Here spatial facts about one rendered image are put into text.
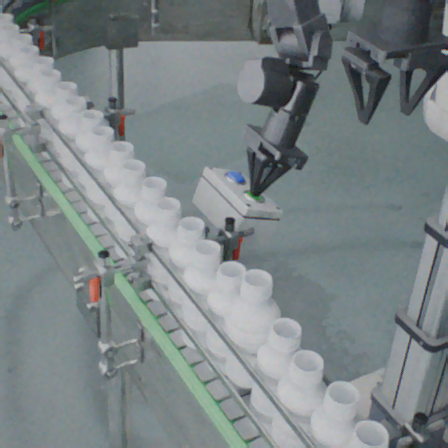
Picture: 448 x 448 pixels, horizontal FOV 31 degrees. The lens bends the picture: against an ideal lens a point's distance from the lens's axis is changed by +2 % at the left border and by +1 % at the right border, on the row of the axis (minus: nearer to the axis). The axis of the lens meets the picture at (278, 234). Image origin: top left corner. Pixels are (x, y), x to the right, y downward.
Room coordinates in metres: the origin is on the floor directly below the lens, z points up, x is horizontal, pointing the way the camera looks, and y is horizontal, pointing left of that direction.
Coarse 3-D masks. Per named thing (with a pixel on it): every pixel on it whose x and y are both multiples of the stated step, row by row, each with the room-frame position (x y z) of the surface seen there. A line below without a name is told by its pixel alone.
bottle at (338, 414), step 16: (336, 384) 0.63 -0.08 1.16; (352, 384) 0.64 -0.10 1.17; (336, 400) 0.64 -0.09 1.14; (352, 400) 0.63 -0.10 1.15; (320, 416) 0.62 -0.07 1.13; (336, 416) 0.60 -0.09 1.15; (352, 416) 0.61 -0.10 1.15; (320, 432) 0.60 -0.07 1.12; (336, 432) 0.60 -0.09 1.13; (352, 432) 0.60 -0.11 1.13
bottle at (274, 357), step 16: (288, 320) 0.73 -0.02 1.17; (272, 336) 0.70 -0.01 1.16; (288, 336) 0.73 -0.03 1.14; (272, 352) 0.70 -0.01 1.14; (288, 352) 0.70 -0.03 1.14; (256, 368) 0.71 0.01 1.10; (272, 368) 0.69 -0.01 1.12; (288, 368) 0.69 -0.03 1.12; (256, 384) 0.70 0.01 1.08; (272, 384) 0.69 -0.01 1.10; (256, 400) 0.70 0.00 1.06; (256, 416) 0.69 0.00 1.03; (272, 416) 0.69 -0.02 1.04
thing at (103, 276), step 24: (0, 120) 1.24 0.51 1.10; (120, 120) 1.37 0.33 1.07; (144, 240) 0.92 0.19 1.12; (216, 240) 1.00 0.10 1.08; (240, 240) 1.02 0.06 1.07; (96, 264) 0.89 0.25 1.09; (120, 264) 0.91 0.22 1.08; (144, 264) 0.92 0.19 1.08; (96, 288) 0.88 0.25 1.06; (144, 288) 0.91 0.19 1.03; (408, 432) 0.65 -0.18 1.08; (432, 432) 0.66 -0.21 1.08
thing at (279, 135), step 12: (276, 120) 1.09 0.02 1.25; (288, 120) 1.09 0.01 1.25; (300, 120) 1.10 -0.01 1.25; (252, 132) 1.11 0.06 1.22; (264, 132) 1.10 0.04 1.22; (276, 132) 1.08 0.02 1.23; (288, 132) 1.09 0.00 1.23; (300, 132) 1.10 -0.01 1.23; (264, 144) 1.08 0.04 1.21; (276, 144) 1.08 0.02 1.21; (288, 144) 1.08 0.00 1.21; (276, 156) 1.05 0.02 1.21; (288, 156) 1.06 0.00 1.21; (300, 156) 1.07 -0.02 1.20
